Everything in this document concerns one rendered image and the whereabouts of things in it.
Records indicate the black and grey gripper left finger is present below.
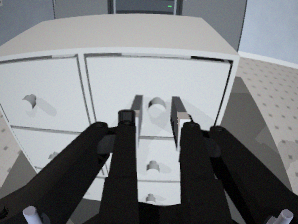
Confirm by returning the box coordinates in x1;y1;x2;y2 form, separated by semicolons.
0;95;143;224

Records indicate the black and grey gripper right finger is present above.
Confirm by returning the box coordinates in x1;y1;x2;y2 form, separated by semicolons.
170;96;298;224

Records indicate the white drawer front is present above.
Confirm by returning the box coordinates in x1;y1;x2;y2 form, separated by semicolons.
36;167;105;200
0;54;91;129
137;136;180;180
137;180;181;205
12;126;82;167
86;53;231;134

